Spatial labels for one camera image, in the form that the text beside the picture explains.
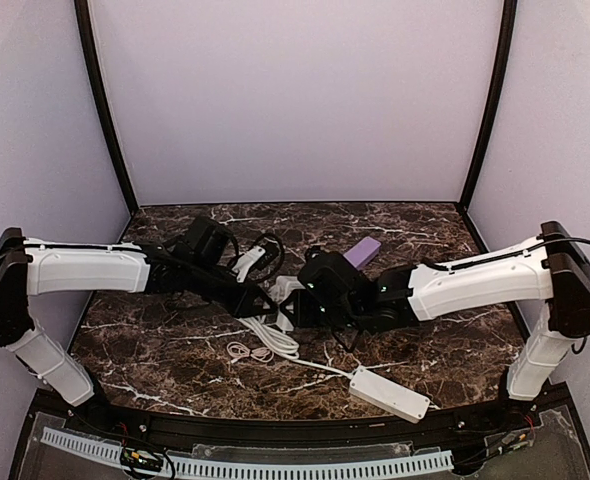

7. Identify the white cube socket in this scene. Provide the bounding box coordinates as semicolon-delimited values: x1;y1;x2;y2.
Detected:
271;276;303;333

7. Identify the white plug with cable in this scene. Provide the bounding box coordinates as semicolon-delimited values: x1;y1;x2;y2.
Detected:
238;317;354;379

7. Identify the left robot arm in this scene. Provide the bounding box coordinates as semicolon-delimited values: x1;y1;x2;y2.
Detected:
0;225;277;407

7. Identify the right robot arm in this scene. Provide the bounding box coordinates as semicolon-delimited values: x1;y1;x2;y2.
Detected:
278;221;590;402

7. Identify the purple power strip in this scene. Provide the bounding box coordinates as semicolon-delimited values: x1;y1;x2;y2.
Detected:
343;236;381;270

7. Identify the white power strip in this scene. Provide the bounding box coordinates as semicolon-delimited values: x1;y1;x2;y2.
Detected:
349;367;430;424

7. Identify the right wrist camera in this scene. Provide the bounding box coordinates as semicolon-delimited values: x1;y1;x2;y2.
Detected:
297;252;360;302

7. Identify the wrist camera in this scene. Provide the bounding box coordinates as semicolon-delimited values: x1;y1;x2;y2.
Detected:
183;216;233;265
297;252;360;302

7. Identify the pink charging cable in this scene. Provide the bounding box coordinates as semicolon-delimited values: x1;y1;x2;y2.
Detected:
225;341;276;364

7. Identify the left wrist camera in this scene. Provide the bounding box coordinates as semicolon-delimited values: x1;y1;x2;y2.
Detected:
183;216;233;265

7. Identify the black front table rail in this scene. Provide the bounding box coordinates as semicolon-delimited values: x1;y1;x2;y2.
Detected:
79;401;499;450

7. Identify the white slotted cable duct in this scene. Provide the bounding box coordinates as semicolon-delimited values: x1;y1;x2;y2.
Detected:
39;427;454;479

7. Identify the left black frame post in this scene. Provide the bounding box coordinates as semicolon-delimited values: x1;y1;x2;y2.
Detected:
73;0;140;216

